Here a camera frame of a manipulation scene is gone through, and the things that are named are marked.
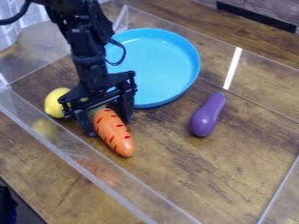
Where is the purple toy eggplant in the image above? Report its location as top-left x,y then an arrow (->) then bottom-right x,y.
189,93 -> 226,137

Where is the white patterned curtain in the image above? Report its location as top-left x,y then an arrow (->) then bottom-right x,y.
0,0 -> 112,52

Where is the blue round plate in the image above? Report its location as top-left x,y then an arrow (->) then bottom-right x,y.
106,28 -> 201,109

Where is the yellow toy lemon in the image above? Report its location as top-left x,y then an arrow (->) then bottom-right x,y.
44,87 -> 70,118

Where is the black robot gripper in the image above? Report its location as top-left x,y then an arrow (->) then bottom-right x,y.
58,71 -> 136,137

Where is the orange toy carrot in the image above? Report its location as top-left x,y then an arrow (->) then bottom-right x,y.
92,108 -> 136,158

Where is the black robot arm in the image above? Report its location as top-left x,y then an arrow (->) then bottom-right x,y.
32,0 -> 136,137

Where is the clear acrylic enclosure wall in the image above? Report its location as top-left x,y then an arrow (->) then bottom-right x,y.
0,0 -> 299,224

